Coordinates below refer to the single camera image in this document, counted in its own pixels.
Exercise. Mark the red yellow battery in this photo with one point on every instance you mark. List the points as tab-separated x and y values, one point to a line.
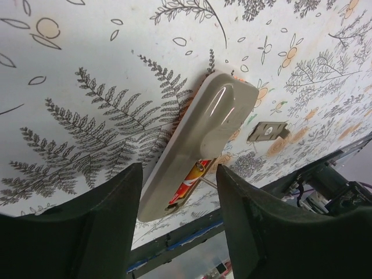
191	178

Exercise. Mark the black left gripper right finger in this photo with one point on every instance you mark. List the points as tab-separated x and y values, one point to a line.
268	238

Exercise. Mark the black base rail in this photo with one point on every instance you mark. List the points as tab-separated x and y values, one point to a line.
164	249

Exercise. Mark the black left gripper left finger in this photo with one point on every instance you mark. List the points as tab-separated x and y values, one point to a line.
89	236

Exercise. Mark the floral tablecloth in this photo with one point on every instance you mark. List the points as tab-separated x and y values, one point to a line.
90	87

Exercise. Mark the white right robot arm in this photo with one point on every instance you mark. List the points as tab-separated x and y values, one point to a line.
335	194

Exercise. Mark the grey remote control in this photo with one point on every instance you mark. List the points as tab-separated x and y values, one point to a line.
217	111

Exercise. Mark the grey battery cover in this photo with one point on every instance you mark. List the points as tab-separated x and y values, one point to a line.
269	131

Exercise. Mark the thin metal screwdriver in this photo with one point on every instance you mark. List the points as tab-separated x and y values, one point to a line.
204	180

